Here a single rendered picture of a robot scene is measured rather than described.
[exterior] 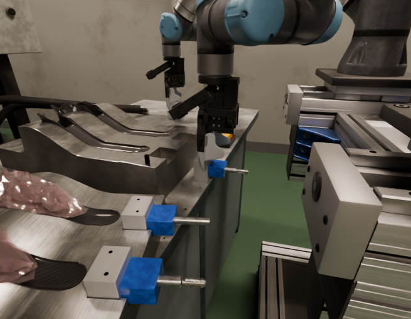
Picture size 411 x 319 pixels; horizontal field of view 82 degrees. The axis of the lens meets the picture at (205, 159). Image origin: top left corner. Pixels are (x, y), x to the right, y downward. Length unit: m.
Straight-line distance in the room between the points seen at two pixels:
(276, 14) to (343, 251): 0.31
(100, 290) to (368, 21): 0.74
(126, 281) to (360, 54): 0.69
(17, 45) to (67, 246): 1.05
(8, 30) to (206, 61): 0.97
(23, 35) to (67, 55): 2.06
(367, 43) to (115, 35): 2.59
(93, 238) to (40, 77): 3.41
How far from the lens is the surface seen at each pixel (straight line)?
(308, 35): 0.49
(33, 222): 0.43
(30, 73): 3.83
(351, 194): 0.24
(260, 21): 0.39
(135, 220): 0.38
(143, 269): 0.32
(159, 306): 0.65
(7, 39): 1.31
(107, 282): 0.30
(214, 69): 0.49
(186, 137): 0.65
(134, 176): 0.52
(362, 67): 0.72
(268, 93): 2.58
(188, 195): 0.54
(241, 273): 1.43
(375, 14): 0.74
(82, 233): 0.41
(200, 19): 0.50
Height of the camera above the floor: 1.11
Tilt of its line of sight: 26 degrees down
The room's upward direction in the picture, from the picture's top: straight up
